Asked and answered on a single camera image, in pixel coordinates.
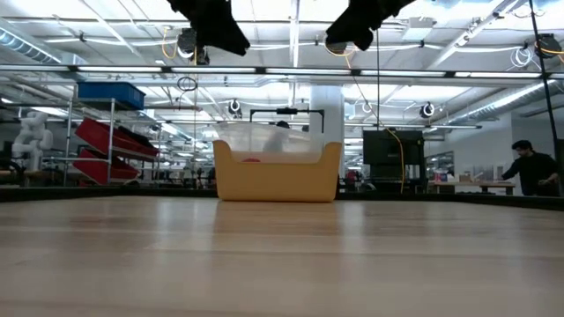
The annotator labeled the clear plastic zip bag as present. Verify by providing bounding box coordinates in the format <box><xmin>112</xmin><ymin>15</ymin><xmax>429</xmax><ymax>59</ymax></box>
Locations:
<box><xmin>212</xmin><ymin>121</ymin><xmax>326</xmax><ymax>166</ymax></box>

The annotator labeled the white round pillar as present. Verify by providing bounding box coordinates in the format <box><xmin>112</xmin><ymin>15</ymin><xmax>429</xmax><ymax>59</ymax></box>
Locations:
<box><xmin>308</xmin><ymin>85</ymin><xmax>345</xmax><ymax>154</ymax></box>

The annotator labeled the person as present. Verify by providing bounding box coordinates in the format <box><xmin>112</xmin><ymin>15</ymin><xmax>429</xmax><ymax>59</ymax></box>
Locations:
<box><xmin>263</xmin><ymin>119</ymin><xmax>293</xmax><ymax>154</ymax></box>
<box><xmin>501</xmin><ymin>139</ymin><xmax>561</xmax><ymax>198</ymax></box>

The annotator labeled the red tilted storage bin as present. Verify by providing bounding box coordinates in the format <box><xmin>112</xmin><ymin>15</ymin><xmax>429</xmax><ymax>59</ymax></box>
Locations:
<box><xmin>71</xmin><ymin>148</ymin><xmax>140</xmax><ymax>186</ymax></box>
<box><xmin>73</xmin><ymin>117</ymin><xmax>161</xmax><ymax>159</ymax></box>

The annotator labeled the yellow plastic bin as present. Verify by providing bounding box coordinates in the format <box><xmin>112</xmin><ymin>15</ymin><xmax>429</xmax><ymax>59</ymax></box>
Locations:
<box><xmin>212</xmin><ymin>139</ymin><xmax>344</xmax><ymax>203</ymax></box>

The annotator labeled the metal shelf rack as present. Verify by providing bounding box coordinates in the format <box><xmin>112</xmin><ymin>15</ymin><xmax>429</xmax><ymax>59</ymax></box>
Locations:
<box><xmin>63</xmin><ymin>81</ymin><xmax>162</xmax><ymax>188</ymax></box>

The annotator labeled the thin black slanted pole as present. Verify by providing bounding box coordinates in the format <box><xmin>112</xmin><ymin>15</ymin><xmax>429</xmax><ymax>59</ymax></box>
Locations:
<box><xmin>527</xmin><ymin>0</ymin><xmax>559</xmax><ymax>138</ymax></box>

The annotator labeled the wooden workbench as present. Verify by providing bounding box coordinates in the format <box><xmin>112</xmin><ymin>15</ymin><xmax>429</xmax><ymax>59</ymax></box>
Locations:
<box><xmin>434</xmin><ymin>181</ymin><xmax>517</xmax><ymax>196</ymax></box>

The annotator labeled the white robot figure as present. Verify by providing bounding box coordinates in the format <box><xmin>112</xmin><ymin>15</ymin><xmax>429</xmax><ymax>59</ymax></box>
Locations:
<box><xmin>11</xmin><ymin>111</ymin><xmax>55</xmax><ymax>173</ymax></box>

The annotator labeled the black ceiling cable reel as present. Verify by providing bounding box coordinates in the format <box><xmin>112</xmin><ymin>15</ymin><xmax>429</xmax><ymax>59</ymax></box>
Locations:
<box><xmin>176</xmin><ymin>27</ymin><xmax>211</xmax><ymax>67</ymax></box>
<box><xmin>323</xmin><ymin>39</ymin><xmax>349</xmax><ymax>56</ymax></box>
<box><xmin>533</xmin><ymin>33</ymin><xmax>564</xmax><ymax>61</ymax></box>

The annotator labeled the thin black hanging cable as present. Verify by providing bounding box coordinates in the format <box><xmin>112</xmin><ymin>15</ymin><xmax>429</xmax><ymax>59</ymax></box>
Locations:
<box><xmin>375</xmin><ymin>28</ymin><xmax>381</xmax><ymax>133</ymax></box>

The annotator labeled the black gantry with camera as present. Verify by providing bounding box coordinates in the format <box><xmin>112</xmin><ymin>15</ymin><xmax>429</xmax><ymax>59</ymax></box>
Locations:
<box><xmin>248</xmin><ymin>107</ymin><xmax>326</xmax><ymax>134</ymax></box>

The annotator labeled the yellow hanging cable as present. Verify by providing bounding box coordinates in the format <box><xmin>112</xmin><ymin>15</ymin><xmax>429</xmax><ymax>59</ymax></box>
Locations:
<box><xmin>345</xmin><ymin>55</ymin><xmax>405</xmax><ymax>195</ymax></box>

